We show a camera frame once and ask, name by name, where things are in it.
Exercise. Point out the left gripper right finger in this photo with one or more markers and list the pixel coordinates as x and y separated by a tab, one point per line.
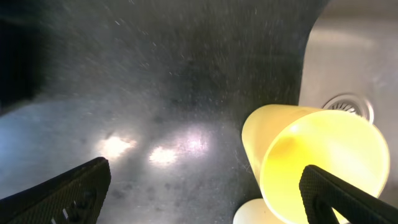
342	199

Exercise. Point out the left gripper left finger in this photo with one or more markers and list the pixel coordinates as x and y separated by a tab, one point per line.
62	196

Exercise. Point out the white cup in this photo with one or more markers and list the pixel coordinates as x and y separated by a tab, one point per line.
252	213

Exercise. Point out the yellow cup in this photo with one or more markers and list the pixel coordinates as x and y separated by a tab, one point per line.
311	143

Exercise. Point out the steel sink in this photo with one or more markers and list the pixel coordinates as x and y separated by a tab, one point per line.
348	56

